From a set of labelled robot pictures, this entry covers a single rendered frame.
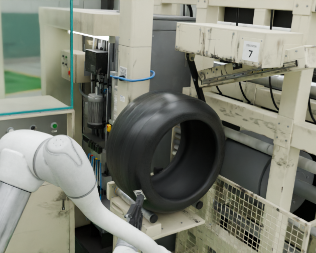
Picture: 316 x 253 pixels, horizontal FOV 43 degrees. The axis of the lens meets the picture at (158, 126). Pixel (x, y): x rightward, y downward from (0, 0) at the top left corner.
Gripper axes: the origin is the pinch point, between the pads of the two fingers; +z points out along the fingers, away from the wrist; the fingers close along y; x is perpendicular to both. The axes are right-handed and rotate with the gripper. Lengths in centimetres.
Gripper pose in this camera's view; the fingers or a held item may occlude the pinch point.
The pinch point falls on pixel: (139, 202)
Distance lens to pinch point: 181.1
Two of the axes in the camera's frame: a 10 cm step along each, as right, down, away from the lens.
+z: 1.7, -6.1, 7.7
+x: 9.2, -1.9, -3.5
